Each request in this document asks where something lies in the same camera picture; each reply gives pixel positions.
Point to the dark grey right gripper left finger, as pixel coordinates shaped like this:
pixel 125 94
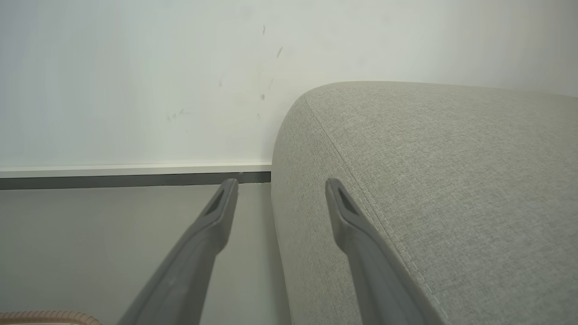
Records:
pixel 189 266

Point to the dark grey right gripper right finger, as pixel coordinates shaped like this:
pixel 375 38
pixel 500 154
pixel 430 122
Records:
pixel 375 275

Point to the beige fabric sofa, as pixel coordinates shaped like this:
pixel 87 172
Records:
pixel 451 203

